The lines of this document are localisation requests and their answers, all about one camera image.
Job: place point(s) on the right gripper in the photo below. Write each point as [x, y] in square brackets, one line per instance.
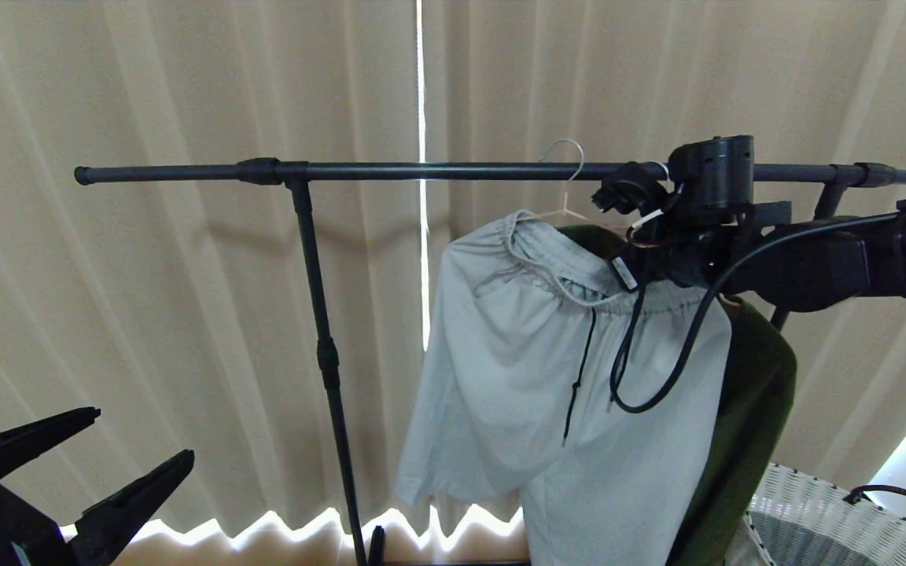
[673, 259]

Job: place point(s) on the green printed shirt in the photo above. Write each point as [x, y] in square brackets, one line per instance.
[752, 393]

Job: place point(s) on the pale grey shorts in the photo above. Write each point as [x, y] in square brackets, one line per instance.
[516, 393]

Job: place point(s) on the white laundry basket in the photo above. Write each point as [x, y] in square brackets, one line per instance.
[807, 503]

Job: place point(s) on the black clothes rack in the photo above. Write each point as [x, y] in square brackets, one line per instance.
[390, 170]

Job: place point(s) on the beige curtain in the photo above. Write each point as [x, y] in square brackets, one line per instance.
[146, 314]

